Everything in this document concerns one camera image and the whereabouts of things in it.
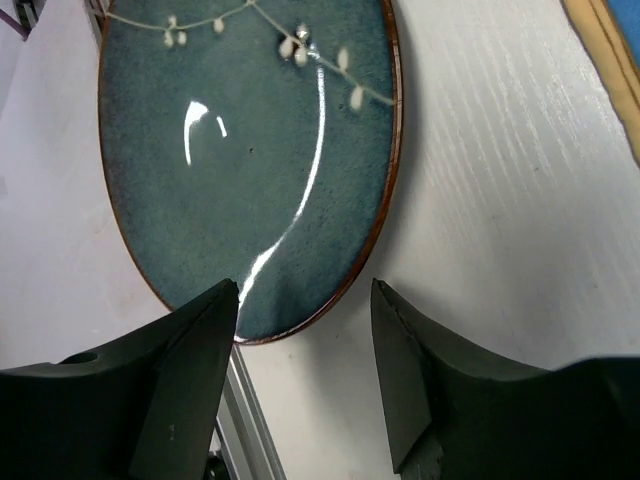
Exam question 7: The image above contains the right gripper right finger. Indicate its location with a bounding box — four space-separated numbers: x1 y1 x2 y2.
370 280 639 479

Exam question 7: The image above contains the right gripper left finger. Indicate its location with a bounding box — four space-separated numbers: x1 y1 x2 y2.
1 280 238 479

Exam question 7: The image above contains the teal ceramic plate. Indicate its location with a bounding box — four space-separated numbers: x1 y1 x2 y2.
98 1 403 344

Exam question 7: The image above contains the blue pikachu placemat cloth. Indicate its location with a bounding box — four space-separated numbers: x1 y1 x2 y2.
563 0 639 158

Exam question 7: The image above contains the aluminium table frame rail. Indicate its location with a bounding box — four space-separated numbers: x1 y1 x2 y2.
208 346 286 480

